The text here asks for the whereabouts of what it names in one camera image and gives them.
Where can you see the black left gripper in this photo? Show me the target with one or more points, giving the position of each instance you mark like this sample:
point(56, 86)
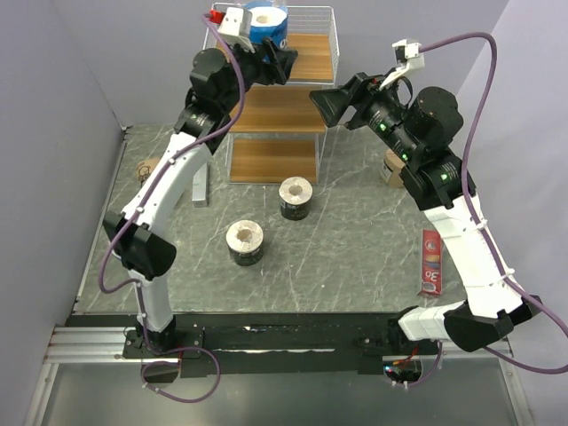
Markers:
point(279, 69)

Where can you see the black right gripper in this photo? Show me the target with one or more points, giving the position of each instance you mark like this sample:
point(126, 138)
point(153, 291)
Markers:
point(365, 90)

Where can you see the blue cartoon paper towel roll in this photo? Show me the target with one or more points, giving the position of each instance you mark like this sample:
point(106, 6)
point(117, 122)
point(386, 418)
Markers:
point(269, 19)

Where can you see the black-wrapped paper roll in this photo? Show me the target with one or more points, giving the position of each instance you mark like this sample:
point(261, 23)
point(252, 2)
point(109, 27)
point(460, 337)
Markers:
point(245, 242)
point(295, 198)

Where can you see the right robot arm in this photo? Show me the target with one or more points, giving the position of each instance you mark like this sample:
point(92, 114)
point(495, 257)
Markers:
point(491, 309)

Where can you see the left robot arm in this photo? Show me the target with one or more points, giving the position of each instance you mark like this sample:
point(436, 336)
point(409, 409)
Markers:
point(136, 233)

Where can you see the brown paper roll with label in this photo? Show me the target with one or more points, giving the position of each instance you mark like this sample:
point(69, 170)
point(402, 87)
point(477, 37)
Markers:
point(391, 169)

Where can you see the silver Protefix box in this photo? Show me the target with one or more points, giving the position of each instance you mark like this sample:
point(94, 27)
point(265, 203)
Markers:
point(200, 187)

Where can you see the brown paper roll with drawing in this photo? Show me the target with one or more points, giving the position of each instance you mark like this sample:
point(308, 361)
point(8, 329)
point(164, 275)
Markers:
point(145, 168)

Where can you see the red and silver box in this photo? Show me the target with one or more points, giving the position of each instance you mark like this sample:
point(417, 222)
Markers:
point(431, 275)

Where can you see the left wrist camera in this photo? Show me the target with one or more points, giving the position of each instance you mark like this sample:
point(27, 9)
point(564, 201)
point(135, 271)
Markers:
point(234, 26)

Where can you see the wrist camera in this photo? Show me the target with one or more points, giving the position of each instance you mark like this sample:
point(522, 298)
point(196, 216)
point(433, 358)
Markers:
point(409, 59)
point(234, 26)

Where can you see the wire shelf with wooden boards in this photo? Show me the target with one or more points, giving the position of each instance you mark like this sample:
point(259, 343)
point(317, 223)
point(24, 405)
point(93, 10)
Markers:
point(280, 133)

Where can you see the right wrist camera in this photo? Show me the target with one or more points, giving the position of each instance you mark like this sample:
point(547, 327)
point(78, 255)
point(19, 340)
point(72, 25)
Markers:
point(409, 59)

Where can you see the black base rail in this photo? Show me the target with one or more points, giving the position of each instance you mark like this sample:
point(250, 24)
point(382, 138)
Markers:
point(267, 343)

